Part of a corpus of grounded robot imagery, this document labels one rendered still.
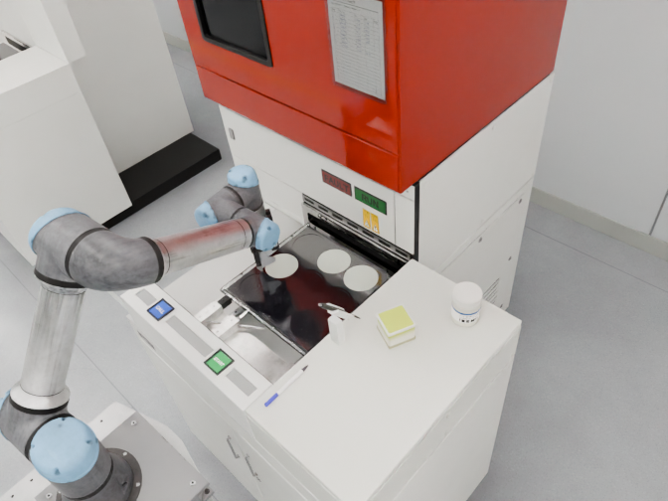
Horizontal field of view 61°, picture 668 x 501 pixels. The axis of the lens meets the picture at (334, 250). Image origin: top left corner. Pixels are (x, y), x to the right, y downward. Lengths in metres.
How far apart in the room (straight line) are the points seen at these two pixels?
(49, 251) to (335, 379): 0.68
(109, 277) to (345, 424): 0.59
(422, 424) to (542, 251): 1.88
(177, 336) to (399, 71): 0.86
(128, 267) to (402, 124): 0.65
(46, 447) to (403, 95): 1.02
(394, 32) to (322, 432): 0.85
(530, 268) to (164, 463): 2.05
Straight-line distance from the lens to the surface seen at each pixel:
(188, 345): 1.52
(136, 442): 1.51
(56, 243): 1.18
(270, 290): 1.66
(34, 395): 1.35
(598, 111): 2.90
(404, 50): 1.22
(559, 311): 2.81
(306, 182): 1.78
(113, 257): 1.11
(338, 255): 1.72
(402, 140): 1.32
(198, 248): 1.21
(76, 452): 1.29
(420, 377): 1.37
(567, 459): 2.42
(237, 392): 1.41
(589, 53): 2.81
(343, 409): 1.33
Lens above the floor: 2.13
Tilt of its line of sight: 45 degrees down
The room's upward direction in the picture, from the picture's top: 8 degrees counter-clockwise
